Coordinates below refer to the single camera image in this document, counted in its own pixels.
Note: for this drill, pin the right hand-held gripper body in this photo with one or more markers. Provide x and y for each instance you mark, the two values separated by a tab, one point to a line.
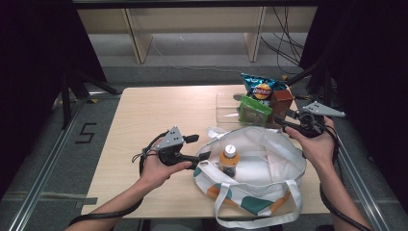
309	123

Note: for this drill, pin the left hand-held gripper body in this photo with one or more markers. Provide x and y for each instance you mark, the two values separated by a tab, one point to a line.
170	144

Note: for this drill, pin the brown carton box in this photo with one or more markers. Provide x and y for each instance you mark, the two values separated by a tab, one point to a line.
281	101

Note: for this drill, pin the orange juice bottle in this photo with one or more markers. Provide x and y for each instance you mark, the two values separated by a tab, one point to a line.
228	160

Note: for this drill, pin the green snack packet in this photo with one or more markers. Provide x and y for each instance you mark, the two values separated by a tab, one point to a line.
255	112

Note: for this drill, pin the blue potato chips bag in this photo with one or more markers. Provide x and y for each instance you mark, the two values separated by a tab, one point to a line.
261	89

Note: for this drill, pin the white tote bag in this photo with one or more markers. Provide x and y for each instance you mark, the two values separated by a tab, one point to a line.
272	166

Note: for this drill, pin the clear acrylic tray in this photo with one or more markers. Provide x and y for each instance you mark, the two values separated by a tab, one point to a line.
226	109

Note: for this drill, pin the person's right hand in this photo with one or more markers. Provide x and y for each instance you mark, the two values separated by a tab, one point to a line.
316	149

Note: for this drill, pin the person's left hand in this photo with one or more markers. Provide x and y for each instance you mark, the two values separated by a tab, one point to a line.
157	173

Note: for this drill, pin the yellow floor tape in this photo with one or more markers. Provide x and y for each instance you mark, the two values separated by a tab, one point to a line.
93	100
284	77

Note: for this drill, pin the black metal stand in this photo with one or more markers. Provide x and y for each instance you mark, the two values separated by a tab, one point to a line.
325	86
69	96

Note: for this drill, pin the black curtain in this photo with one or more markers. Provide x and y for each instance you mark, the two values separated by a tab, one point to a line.
32	80
369	64

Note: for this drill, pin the long beige desk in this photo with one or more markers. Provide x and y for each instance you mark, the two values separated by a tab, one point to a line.
192	19

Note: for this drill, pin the metal floor rail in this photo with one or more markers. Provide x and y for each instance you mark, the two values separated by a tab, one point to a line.
41	173
362	192

